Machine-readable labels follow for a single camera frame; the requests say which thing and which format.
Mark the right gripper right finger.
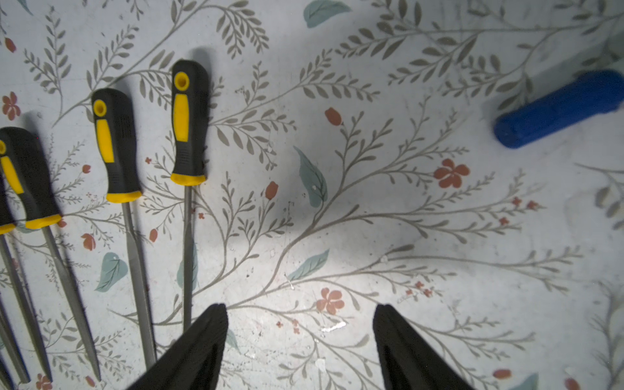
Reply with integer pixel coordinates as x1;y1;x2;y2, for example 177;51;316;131
373;305;471;390

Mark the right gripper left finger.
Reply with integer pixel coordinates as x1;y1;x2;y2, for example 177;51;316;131
130;303;228;390

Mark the blue marker pen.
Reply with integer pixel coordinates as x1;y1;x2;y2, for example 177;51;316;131
493;69;623;149

